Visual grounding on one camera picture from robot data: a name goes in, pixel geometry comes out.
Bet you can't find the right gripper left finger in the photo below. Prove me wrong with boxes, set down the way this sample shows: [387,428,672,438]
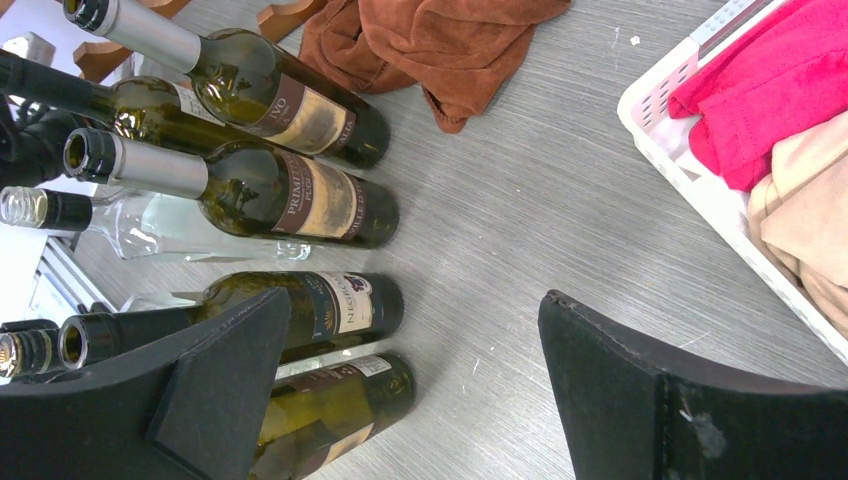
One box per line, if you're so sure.
[1,288,292,479]

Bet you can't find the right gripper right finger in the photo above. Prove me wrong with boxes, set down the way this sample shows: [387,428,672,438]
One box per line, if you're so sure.
[538,290,847,479]

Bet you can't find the dark wine bottle cream label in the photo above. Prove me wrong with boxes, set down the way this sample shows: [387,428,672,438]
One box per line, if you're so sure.
[248,353,416,479]

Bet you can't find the dark green wine bottle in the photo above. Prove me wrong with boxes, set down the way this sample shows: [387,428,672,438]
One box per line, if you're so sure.
[58,271,404,370]

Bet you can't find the square clear bottle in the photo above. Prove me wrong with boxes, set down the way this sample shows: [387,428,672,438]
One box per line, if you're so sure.
[1,187,311,263]

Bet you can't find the wine bottle silver neck middle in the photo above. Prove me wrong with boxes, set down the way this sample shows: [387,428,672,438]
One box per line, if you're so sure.
[63,128,400,249]

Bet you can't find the green wine bottle silver neck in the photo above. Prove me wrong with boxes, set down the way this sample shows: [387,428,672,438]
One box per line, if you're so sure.
[74,1,390,169]

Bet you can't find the wooden wine rack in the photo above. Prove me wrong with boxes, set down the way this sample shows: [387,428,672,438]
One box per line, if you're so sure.
[0,0,329,84]

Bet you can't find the beige cloth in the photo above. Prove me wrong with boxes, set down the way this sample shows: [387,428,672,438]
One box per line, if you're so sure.
[748,131,847,335]

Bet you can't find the white plastic basket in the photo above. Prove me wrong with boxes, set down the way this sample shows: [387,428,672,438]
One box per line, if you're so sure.
[617,1,847,362]

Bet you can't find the pink cloth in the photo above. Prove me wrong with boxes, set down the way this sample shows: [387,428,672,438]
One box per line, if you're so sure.
[668,0,847,191]

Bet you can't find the brown suede cloth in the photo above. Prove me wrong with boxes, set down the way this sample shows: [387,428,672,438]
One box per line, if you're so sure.
[299,0,571,134]

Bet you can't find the aluminium frame rail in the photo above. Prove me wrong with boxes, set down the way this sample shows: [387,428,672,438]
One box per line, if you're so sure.
[1,226,118,324]

